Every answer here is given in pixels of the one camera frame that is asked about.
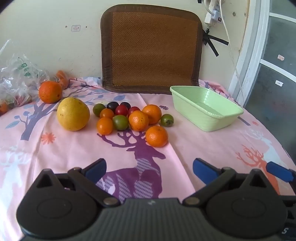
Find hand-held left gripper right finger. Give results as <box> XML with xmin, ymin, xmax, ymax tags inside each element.
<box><xmin>183</xmin><ymin>158</ymin><xmax>271</xmax><ymax>207</ymax></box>

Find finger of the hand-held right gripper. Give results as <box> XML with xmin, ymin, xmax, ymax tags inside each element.
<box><xmin>266</xmin><ymin>162</ymin><xmax>296</xmax><ymax>183</ymax></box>

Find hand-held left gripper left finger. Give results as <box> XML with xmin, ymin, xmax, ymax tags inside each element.
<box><xmin>32</xmin><ymin>158</ymin><xmax>121</xmax><ymax>207</ymax></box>

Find orange cherry tomato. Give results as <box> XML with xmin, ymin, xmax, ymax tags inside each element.
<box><xmin>97</xmin><ymin>117</ymin><xmax>113</xmax><ymax>135</ymax></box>
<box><xmin>100</xmin><ymin>108</ymin><xmax>115</xmax><ymax>119</ymax></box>

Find green cherry tomato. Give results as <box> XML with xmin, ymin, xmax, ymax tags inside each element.
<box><xmin>93</xmin><ymin>103</ymin><xmax>106</xmax><ymax>117</ymax></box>
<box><xmin>112</xmin><ymin>115</ymin><xmax>129</xmax><ymax>131</ymax></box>
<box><xmin>161</xmin><ymin>114</ymin><xmax>174</xmax><ymax>127</ymax></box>

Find light green plastic basket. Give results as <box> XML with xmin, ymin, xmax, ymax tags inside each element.
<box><xmin>170</xmin><ymin>85</ymin><xmax>244</xmax><ymax>132</ymax></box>

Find small mandarin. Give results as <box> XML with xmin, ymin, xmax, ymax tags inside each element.
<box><xmin>129</xmin><ymin>110</ymin><xmax>149</xmax><ymax>132</ymax></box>
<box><xmin>142</xmin><ymin>104</ymin><xmax>162</xmax><ymax>125</ymax></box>
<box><xmin>146</xmin><ymin>126</ymin><xmax>168</xmax><ymax>148</ymax></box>

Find large yellow grapefruit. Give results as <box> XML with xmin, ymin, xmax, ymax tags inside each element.
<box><xmin>57</xmin><ymin>97</ymin><xmax>90</xmax><ymax>132</ymax></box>

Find pink printed tablecloth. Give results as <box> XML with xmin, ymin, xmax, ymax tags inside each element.
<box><xmin>0</xmin><ymin>76</ymin><xmax>296</xmax><ymax>241</ymax></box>

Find large orange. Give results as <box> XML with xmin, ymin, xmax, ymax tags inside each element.
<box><xmin>38</xmin><ymin>81</ymin><xmax>63</xmax><ymax>104</ymax></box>

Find clear plastic bag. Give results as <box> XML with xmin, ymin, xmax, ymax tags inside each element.
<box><xmin>0</xmin><ymin>39</ymin><xmax>50</xmax><ymax>115</ymax></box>

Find black tape strips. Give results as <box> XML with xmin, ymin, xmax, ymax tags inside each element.
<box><xmin>202</xmin><ymin>28</ymin><xmax>229</xmax><ymax>57</ymax></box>

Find brown woven seat mat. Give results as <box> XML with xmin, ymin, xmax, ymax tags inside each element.
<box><xmin>100</xmin><ymin>4</ymin><xmax>203</xmax><ymax>95</ymax></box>

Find white power strip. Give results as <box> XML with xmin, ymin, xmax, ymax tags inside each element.
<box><xmin>203</xmin><ymin>0</ymin><xmax>224</xmax><ymax>25</ymax></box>

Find white window frame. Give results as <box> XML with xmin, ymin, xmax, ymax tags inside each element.
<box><xmin>228</xmin><ymin>0</ymin><xmax>296</xmax><ymax>109</ymax></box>

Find white power cable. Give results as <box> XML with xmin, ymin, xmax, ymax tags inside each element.
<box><xmin>218</xmin><ymin>0</ymin><xmax>244</xmax><ymax>108</ymax></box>

